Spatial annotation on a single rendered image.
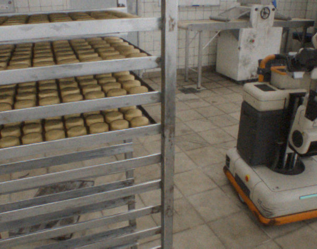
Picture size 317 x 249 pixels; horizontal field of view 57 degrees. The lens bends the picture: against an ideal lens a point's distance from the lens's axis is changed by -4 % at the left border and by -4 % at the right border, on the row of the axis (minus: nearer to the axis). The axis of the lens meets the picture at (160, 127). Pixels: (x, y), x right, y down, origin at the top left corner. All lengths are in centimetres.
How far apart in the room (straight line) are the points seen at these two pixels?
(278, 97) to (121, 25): 143
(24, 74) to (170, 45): 33
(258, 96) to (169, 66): 126
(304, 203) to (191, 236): 73
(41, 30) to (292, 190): 171
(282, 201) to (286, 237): 26
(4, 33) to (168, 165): 51
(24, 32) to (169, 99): 36
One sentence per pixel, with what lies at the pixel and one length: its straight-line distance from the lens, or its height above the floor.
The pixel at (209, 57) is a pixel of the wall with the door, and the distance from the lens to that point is 555.
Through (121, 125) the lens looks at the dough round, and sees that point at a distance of 81.
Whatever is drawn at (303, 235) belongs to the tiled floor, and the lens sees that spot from 216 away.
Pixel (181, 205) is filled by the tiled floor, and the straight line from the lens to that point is 220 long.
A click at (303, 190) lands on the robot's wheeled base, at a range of 206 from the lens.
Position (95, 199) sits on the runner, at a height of 87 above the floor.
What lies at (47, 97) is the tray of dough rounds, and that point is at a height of 115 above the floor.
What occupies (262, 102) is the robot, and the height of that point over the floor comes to 76.
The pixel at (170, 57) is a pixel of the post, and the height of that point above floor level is 125.
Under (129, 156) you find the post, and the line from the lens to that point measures 132.
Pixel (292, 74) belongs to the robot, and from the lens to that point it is 169.
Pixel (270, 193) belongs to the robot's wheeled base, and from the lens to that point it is 195.
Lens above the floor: 140
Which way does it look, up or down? 25 degrees down
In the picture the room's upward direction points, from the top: straight up
